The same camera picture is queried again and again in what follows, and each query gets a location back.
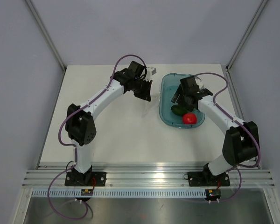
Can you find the aluminium mounting rail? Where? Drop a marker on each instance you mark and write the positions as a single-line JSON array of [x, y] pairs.
[[144, 176]]

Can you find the red apple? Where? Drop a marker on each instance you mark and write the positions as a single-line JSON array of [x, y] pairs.
[[189, 118]]

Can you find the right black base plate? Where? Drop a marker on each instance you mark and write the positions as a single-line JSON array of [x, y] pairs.
[[198, 179]]

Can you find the aluminium frame post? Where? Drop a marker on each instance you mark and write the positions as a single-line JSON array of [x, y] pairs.
[[247, 33], [40, 24]]

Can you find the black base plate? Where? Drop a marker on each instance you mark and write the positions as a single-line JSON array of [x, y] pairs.
[[198, 179], [97, 179]]

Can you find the right aluminium frame post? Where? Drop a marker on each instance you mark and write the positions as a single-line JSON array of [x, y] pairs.
[[247, 33]]

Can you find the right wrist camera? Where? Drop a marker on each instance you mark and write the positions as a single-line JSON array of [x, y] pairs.
[[199, 82]]

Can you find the teal plastic tray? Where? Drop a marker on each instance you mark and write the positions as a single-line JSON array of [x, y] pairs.
[[169, 86]]

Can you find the white slotted cable duct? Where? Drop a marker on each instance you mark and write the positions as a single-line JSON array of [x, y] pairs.
[[123, 193]]

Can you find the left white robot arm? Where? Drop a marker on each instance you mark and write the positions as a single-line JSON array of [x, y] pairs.
[[80, 124]]

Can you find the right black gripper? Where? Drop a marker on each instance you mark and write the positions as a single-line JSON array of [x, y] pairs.
[[189, 107]]

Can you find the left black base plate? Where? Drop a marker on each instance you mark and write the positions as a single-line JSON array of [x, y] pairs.
[[97, 179]]

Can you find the dark green avocado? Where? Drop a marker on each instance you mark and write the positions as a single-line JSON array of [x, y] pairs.
[[178, 110]]

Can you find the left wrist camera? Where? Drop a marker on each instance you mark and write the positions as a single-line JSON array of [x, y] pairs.
[[151, 71]]

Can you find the left small circuit board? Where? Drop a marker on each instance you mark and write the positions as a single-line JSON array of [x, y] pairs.
[[86, 192]]

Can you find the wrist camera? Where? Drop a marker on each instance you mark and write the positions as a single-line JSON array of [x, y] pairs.
[[199, 82], [151, 71]]

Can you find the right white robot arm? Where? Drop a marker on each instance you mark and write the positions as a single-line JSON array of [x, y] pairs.
[[241, 139]]

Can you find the small circuit board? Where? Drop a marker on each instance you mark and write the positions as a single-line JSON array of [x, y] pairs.
[[213, 193], [86, 192]]

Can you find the left aluminium frame post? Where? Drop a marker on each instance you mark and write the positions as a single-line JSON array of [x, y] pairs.
[[40, 24]]

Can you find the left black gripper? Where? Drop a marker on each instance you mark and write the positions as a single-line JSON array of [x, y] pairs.
[[146, 94]]

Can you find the clear zip top bag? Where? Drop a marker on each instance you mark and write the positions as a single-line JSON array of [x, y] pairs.
[[153, 104]]

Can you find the right small circuit board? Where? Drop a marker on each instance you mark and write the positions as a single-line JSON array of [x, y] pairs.
[[213, 193]]

